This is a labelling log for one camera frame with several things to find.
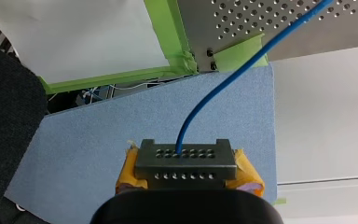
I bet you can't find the blue cable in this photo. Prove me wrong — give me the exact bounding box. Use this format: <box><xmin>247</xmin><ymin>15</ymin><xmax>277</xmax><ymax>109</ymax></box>
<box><xmin>134</xmin><ymin>0</ymin><xmax>336</xmax><ymax>190</ymax></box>

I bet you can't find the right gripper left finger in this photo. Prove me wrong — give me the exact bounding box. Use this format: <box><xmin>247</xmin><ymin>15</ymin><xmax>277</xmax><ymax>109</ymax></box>
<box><xmin>115</xmin><ymin>139</ymin><xmax>149</xmax><ymax>196</ymax></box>

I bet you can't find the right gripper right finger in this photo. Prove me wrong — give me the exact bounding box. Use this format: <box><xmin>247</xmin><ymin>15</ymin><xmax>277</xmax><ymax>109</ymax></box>
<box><xmin>225</xmin><ymin>148</ymin><xmax>266</xmax><ymax>198</ymax></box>

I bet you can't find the black panel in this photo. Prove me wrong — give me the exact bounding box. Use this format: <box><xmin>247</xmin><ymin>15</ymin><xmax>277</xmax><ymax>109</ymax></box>
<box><xmin>0</xmin><ymin>36</ymin><xmax>51</xmax><ymax>224</ymax></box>

